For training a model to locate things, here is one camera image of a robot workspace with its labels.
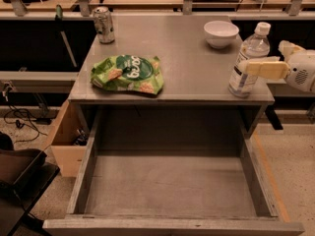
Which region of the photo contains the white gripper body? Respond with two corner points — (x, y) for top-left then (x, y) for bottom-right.
(284, 50), (315, 93)

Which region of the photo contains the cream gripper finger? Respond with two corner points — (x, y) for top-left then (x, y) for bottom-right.
(238, 56), (290, 80)
(279, 40), (303, 61)

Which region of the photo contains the clear plastic water bottle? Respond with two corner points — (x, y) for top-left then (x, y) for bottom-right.
(228, 22), (271, 97)

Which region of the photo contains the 7up soda can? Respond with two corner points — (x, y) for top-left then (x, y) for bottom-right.
(93, 7), (115, 44)

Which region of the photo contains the white ceramic bowl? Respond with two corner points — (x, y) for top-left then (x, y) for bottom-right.
(204, 21), (239, 49)

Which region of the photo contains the grey cabinet with open drawer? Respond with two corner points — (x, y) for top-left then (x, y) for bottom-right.
(44, 13), (303, 236)

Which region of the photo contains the green snack chip bag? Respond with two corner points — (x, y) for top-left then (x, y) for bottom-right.
(90, 55), (164, 95)

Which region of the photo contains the wooden box on floor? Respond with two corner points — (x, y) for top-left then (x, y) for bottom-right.
(46, 100), (86, 177)

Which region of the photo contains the black chair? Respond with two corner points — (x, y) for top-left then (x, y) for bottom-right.
(0, 133), (60, 236)

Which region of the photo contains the black cable on floor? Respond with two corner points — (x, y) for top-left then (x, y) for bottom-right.
(2, 103), (49, 145)

